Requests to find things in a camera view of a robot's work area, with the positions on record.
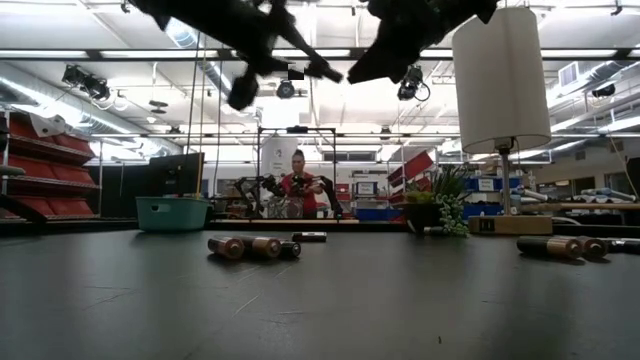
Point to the potted artificial succulent plant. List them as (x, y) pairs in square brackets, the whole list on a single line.
[(422, 217)]

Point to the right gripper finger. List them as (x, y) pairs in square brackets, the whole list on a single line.
[(382, 65)]

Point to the black background monitor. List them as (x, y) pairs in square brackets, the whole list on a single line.
[(180, 172)]

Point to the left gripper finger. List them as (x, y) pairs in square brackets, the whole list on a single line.
[(325, 71), (300, 37)]

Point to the red bin shelving rack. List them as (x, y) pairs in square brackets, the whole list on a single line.
[(70, 174)]

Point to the black background robot arm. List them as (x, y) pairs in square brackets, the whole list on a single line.
[(272, 184), (332, 195)]

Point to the copper-top black battery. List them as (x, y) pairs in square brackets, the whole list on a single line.
[(550, 247), (265, 247), (227, 248), (435, 231), (595, 248)]

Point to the blue background shelf bins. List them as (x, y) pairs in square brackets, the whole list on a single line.
[(475, 184)]

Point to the black ceiling spotlight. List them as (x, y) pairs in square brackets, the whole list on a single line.
[(87, 82)]

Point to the white shade table lamp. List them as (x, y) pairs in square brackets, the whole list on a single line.
[(500, 75)]

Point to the black round ceiling camera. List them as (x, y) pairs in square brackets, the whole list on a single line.
[(285, 90)]

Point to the white background banner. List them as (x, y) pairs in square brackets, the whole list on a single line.
[(275, 155)]

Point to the person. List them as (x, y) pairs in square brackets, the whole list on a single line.
[(306, 200)]

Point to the blue storage bin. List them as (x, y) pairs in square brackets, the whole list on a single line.
[(377, 215)]

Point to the tilted red bin rack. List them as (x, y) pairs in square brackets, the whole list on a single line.
[(412, 167)]

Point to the background wooden worktable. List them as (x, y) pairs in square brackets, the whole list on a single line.
[(600, 205)]

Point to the teal plastic bin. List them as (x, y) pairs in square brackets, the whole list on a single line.
[(172, 215)]

